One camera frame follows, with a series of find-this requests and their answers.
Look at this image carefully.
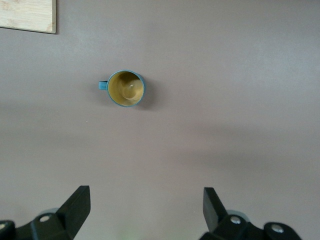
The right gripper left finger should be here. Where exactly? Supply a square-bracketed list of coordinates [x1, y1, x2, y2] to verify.
[0, 185, 91, 240]

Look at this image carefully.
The teal cup yellow inside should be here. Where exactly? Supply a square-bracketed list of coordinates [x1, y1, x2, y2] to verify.
[97, 69, 146, 108]

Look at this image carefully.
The bamboo cutting board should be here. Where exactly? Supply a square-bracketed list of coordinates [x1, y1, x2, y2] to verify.
[0, 0, 57, 35]

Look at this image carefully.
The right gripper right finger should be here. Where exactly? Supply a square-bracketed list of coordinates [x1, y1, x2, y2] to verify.
[198, 187, 303, 240]

